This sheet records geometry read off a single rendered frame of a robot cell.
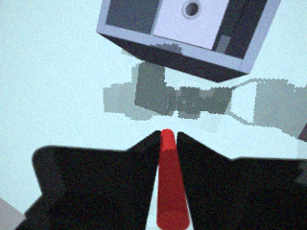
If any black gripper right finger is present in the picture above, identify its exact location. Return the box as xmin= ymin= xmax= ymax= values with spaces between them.
xmin=177 ymin=131 xmax=307 ymax=230

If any red peg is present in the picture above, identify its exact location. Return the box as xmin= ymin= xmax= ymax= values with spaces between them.
xmin=156 ymin=128 xmax=191 ymax=230

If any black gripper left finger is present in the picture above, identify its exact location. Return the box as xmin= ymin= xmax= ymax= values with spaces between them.
xmin=32 ymin=130 xmax=161 ymax=230

